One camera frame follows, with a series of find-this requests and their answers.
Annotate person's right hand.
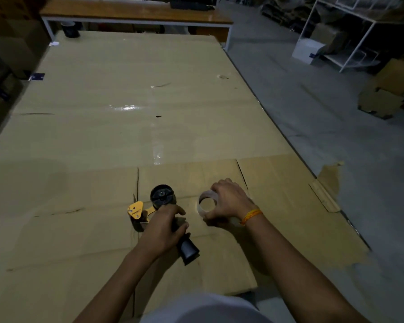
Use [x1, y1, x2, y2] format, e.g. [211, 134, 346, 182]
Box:
[202, 178, 257, 229]

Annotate grey shirt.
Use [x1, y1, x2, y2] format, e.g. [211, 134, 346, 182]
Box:
[140, 292, 274, 323]

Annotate orange thread bracelet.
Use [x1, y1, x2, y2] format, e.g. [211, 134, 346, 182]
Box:
[239, 207, 263, 227]

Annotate black yellow tape dispenser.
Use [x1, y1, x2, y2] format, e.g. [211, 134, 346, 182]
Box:
[127, 184, 201, 267]

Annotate person's left hand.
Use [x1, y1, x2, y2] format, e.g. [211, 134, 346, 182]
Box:
[134, 204, 190, 263]

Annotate black keyboard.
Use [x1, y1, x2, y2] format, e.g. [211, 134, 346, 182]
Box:
[170, 0, 216, 12]

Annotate white box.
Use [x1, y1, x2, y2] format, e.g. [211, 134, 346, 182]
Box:
[291, 38, 326, 65]

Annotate white metal rack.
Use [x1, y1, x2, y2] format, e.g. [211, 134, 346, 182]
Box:
[298, 0, 404, 73]

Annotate large cardboard sheet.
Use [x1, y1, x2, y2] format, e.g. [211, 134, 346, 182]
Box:
[0, 30, 372, 323]

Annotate pile of cardboard scraps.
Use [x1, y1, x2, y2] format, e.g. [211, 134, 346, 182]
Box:
[261, 0, 324, 35]

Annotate torn cardboard box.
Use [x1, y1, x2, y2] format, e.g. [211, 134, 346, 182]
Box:
[358, 57, 404, 120]

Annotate black cup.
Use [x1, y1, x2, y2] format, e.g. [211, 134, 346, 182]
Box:
[60, 21, 81, 39]

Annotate open brown cardboard box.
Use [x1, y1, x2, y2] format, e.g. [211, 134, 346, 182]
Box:
[0, 18, 52, 80]

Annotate cardboard tape core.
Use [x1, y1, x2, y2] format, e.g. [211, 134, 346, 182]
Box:
[197, 190, 223, 221]

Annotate person's right forearm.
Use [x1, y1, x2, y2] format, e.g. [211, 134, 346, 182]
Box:
[242, 211, 371, 323]

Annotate wooden desk with white frame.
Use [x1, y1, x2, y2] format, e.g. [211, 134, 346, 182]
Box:
[40, 0, 234, 51]

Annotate person's left forearm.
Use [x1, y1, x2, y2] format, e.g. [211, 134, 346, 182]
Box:
[72, 247, 159, 323]

